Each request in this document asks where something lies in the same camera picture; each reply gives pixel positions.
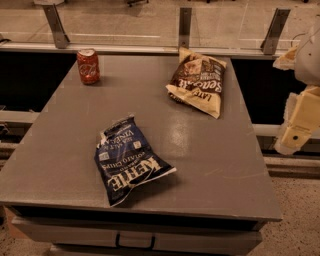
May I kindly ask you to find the grey drawer with handle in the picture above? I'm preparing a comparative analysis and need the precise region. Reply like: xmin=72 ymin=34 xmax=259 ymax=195
xmin=12 ymin=217 xmax=262 ymax=256

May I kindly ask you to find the red coke can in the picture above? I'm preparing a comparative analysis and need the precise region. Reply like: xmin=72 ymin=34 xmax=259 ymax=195
xmin=77 ymin=49 xmax=100 ymax=85

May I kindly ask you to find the right metal rail bracket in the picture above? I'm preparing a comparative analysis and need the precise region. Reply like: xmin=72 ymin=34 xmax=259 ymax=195
xmin=261 ymin=8 xmax=290 ymax=55

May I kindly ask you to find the left metal rail bracket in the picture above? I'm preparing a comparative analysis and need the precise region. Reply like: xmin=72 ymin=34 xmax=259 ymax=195
xmin=33 ymin=0 xmax=70 ymax=49

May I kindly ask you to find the brown chip bag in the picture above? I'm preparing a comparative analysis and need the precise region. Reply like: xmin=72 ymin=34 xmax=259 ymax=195
xmin=166 ymin=47 xmax=227 ymax=119

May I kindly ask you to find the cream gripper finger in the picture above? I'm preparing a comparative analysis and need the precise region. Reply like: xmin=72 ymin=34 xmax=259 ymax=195
xmin=274 ymin=85 xmax=320 ymax=155
xmin=273 ymin=46 xmax=297 ymax=71

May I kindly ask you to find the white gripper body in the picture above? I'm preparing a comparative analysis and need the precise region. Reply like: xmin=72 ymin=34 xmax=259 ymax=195
xmin=295 ymin=16 xmax=320 ymax=86

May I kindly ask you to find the blue Kettle chip bag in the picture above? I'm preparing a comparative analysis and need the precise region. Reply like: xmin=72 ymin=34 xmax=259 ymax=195
xmin=94 ymin=116 xmax=176 ymax=207

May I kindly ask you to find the metal rail bracket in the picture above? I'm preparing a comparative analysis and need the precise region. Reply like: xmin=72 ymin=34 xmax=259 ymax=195
xmin=33 ymin=0 xmax=70 ymax=49
xmin=261 ymin=8 xmax=290 ymax=55
xmin=178 ymin=8 xmax=192 ymax=48

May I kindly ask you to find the middle metal rail bracket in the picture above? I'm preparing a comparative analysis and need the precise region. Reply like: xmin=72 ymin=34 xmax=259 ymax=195
xmin=178 ymin=8 xmax=192 ymax=48

